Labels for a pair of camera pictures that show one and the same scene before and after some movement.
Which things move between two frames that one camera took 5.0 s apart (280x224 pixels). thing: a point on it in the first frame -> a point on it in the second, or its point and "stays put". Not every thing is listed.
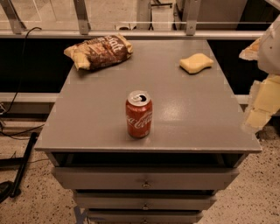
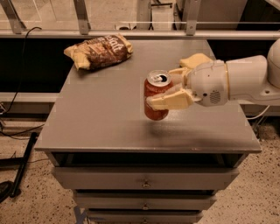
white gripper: (269, 51) -> (207, 82)
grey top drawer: (144, 178) stays put
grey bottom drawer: (143, 216) stays put
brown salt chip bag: (100, 52) stays put
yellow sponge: (195, 63) stays put
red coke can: (139, 114) -> (156, 82)
